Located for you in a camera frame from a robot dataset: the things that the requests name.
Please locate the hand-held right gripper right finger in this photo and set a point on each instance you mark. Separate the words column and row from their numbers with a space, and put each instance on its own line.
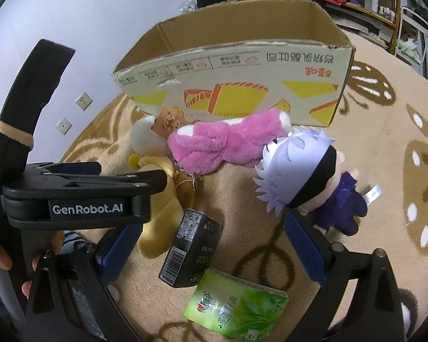
column 303, row 249

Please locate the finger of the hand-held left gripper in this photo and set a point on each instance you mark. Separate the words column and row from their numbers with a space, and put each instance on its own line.
column 128, row 183
column 67, row 168

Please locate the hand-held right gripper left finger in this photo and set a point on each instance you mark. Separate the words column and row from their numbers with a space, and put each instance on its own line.
column 118, row 253

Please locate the white plush toy brown tag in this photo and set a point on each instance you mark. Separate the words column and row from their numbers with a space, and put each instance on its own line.
column 146, row 135

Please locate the yellow plush toy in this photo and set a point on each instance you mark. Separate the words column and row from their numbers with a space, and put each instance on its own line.
column 164, row 221

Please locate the black carton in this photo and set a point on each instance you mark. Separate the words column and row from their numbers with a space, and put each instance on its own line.
column 191, row 249

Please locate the white-haired plush doll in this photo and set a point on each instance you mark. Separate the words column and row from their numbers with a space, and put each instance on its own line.
column 299, row 171

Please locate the green tea carton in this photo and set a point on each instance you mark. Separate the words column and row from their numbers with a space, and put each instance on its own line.
column 235, row 310

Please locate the pink plush toy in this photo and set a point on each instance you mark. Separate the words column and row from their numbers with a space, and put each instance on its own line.
column 228, row 139

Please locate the printed cardboard box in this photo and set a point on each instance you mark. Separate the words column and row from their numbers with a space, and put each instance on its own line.
column 242, row 89

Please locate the blue grey cloth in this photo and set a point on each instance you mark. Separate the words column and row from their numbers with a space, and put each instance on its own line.
column 73, row 241

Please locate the beige flower-print blanket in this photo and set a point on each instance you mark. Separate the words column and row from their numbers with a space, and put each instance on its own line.
column 378, row 185

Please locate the clear plastic bag of toys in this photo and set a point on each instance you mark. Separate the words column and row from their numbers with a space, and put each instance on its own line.
column 186, row 6

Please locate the pile of books and papers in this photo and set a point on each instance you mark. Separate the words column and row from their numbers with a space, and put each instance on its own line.
column 356, row 21

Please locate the white trolley cart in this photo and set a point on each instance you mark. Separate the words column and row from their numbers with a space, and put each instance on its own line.
column 415, row 35

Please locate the row of small bottles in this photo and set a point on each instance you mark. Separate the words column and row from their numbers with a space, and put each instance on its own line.
column 387, row 12

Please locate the short white bottle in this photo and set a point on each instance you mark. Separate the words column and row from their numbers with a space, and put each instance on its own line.
column 375, row 0

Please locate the white wall socket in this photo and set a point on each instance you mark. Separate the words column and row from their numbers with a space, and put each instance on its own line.
column 83, row 101
column 63, row 125

